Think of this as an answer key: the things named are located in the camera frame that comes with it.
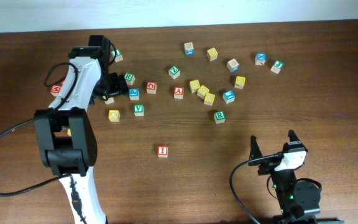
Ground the yellow C letter block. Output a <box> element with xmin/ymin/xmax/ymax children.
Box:
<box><xmin>105</xmin><ymin>97</ymin><xmax>114</xmax><ymax>105</ymax></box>

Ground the red I letter block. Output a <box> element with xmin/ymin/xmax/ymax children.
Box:
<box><xmin>157</xmin><ymin>146</ymin><xmax>168</xmax><ymax>158</ymax></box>

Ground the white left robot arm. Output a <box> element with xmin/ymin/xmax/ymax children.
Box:
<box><xmin>34</xmin><ymin>35</ymin><xmax>129</xmax><ymax>223</ymax></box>

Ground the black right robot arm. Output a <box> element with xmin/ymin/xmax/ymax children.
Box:
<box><xmin>249</xmin><ymin>130</ymin><xmax>322</xmax><ymax>223</ymax></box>

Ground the green R block left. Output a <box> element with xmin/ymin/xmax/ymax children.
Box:
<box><xmin>124</xmin><ymin>72</ymin><xmax>135</xmax><ymax>85</ymax></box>

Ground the green r block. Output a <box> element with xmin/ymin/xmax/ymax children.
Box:
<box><xmin>124</xmin><ymin>72</ymin><xmax>135</xmax><ymax>85</ymax></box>
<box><xmin>214</xmin><ymin>111</ymin><xmax>226</xmax><ymax>124</ymax></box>

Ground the blue block centre left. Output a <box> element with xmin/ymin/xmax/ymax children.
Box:
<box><xmin>129</xmin><ymin>88</ymin><xmax>140</xmax><ymax>101</ymax></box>

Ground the green L block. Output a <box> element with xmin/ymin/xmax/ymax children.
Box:
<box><xmin>111</xmin><ymin>49</ymin><xmax>123</xmax><ymax>62</ymax></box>

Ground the yellow O block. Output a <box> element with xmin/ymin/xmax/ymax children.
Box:
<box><xmin>108</xmin><ymin>110</ymin><xmax>121</xmax><ymax>122</ymax></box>

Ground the green V block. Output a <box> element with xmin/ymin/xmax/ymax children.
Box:
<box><xmin>134</xmin><ymin>104</ymin><xmax>144</xmax><ymax>116</ymax></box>

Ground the red O block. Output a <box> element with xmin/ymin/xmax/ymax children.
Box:
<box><xmin>146</xmin><ymin>82</ymin><xmax>157</xmax><ymax>94</ymax></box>

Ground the green R block right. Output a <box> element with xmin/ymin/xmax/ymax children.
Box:
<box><xmin>214</xmin><ymin>111</ymin><xmax>226</xmax><ymax>124</ymax></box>

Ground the green Z block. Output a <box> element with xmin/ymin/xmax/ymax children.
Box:
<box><xmin>168</xmin><ymin>66</ymin><xmax>180</xmax><ymax>79</ymax></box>

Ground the red M block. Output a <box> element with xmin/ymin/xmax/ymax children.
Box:
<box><xmin>50</xmin><ymin>85</ymin><xmax>62</xmax><ymax>97</ymax></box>

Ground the blue E block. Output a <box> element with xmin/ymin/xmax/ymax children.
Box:
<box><xmin>223</xmin><ymin>90</ymin><xmax>236</xmax><ymax>104</ymax></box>

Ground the red A block centre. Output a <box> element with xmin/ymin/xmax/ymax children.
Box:
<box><xmin>173</xmin><ymin>86</ymin><xmax>184</xmax><ymax>99</ymax></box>

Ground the yellow block cluster lower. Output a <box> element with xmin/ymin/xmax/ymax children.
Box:
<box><xmin>204</xmin><ymin>93</ymin><xmax>216</xmax><ymax>106</ymax></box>

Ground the yellow block cluster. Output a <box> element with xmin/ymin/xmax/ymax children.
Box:
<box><xmin>197</xmin><ymin>85</ymin><xmax>209</xmax><ymax>99</ymax></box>
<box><xmin>204</xmin><ymin>93</ymin><xmax>216</xmax><ymax>106</ymax></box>
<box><xmin>190</xmin><ymin>80</ymin><xmax>200</xmax><ymax>93</ymax></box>

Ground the green J block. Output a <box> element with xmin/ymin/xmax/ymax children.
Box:
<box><xmin>270</xmin><ymin>60</ymin><xmax>284</xmax><ymax>74</ymax></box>

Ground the yellow block right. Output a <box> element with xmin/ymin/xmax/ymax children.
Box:
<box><xmin>234</xmin><ymin>76</ymin><xmax>246</xmax><ymax>89</ymax></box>

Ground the yellow block cluster left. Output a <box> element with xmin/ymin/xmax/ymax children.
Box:
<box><xmin>190</xmin><ymin>80</ymin><xmax>200</xmax><ymax>93</ymax></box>

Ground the yellow block cluster middle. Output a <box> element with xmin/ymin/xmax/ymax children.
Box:
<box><xmin>197</xmin><ymin>85</ymin><xmax>209</xmax><ymax>99</ymax></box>

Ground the wooden block blue side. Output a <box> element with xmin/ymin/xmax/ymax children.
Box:
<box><xmin>184</xmin><ymin>42</ymin><xmax>194</xmax><ymax>55</ymax></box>

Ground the blue X block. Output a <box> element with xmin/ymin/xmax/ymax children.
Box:
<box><xmin>255</xmin><ymin>52</ymin><xmax>267</xmax><ymax>65</ymax></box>

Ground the wooden block orange letter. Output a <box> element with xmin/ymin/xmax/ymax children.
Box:
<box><xmin>227</xmin><ymin>58</ymin><xmax>239</xmax><ymax>72</ymax></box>

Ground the yellow block top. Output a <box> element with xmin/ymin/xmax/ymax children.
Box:
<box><xmin>206</xmin><ymin>47</ymin><xmax>218</xmax><ymax>61</ymax></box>

